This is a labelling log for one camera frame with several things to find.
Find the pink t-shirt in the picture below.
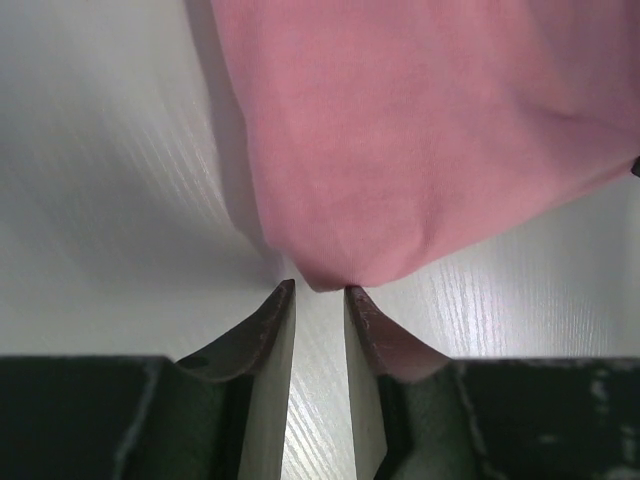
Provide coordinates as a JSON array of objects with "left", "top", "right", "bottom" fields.
[{"left": 212, "top": 1, "right": 639, "bottom": 291}]

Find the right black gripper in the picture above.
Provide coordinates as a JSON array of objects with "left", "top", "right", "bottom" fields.
[{"left": 631, "top": 157, "right": 640, "bottom": 176}]

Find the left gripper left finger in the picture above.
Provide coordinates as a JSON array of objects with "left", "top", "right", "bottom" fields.
[{"left": 1, "top": 280, "right": 296, "bottom": 479}]

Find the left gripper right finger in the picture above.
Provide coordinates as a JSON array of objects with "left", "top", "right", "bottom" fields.
[{"left": 344, "top": 287, "right": 639, "bottom": 479}]

